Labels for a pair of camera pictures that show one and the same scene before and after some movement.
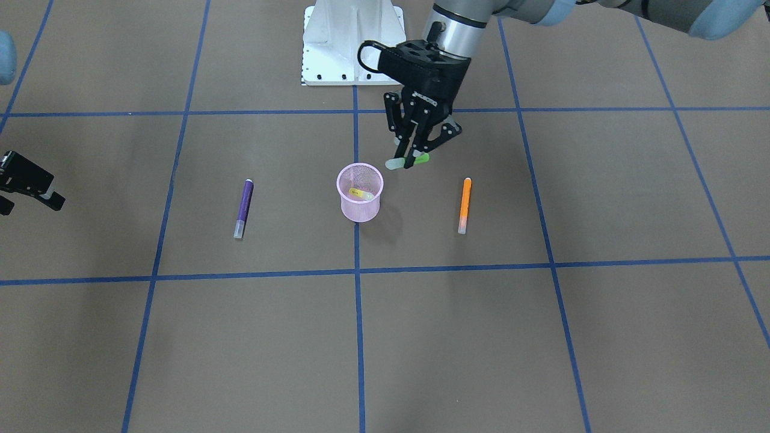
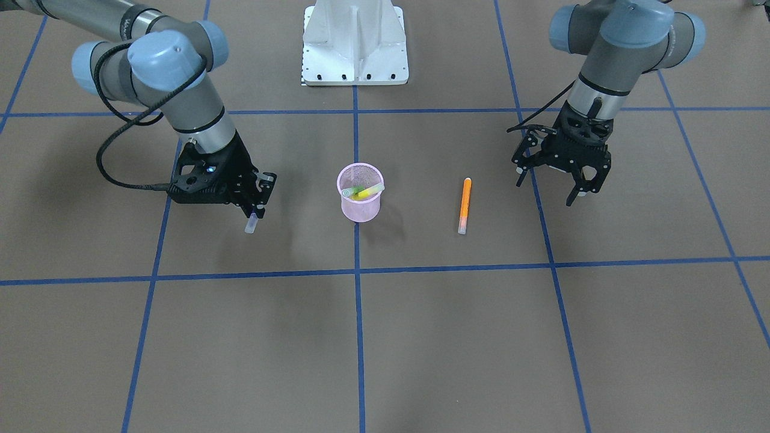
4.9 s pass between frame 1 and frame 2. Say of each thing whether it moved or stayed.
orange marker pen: stayed
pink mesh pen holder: stayed
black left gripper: moved
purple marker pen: moved
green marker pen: moved
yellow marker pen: moved
